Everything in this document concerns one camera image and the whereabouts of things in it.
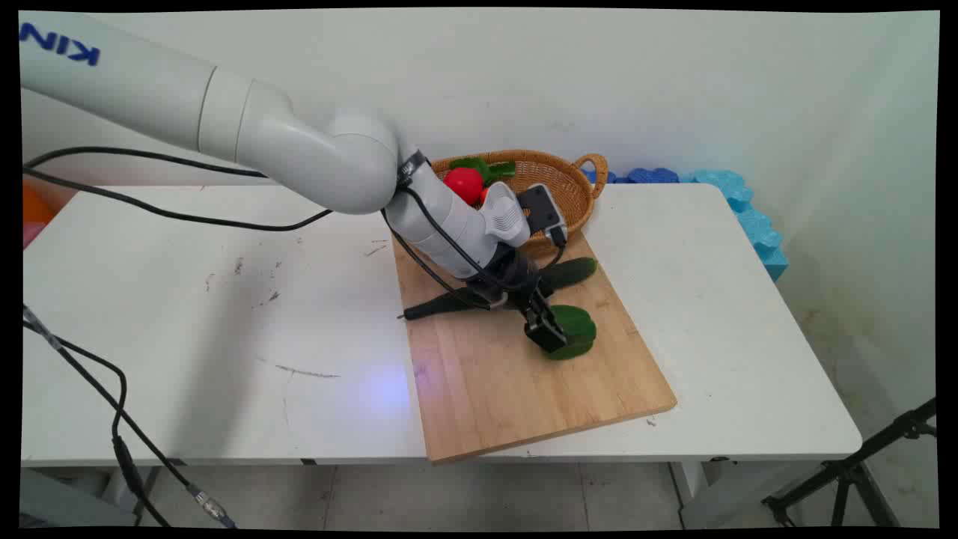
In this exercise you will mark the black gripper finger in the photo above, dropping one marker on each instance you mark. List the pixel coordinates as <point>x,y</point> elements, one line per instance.
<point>540,302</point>
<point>545,337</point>

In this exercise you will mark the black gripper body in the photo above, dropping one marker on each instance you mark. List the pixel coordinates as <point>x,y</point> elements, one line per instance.
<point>509,273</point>

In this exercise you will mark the green bell pepper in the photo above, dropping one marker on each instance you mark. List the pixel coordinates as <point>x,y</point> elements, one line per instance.
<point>578,329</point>

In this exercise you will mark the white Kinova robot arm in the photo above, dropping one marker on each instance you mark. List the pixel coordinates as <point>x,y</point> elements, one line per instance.
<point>299,142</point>

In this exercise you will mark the long dark green cucumber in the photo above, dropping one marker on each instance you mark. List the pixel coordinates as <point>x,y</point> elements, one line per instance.
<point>572,271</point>

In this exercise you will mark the bamboo cutting board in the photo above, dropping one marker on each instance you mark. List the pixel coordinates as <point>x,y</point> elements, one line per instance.
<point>516,382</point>

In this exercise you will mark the red tomato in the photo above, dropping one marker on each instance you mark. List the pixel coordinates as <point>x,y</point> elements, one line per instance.
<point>464,183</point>

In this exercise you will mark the dark blue foam mat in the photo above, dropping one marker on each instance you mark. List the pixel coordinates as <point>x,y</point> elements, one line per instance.
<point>644,176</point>

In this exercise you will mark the grey table leg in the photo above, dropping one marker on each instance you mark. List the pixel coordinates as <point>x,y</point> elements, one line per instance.
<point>67,501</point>
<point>711,494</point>

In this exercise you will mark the light blue foam mat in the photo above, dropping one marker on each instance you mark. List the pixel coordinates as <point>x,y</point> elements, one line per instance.
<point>756,224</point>

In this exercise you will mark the black tripod stand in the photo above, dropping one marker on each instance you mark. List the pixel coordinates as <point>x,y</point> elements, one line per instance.
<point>853,471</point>

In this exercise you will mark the orange object behind table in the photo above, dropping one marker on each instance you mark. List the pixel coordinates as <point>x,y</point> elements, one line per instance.
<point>36,203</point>

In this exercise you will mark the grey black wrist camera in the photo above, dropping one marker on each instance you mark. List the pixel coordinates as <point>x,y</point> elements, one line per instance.
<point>540,206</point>

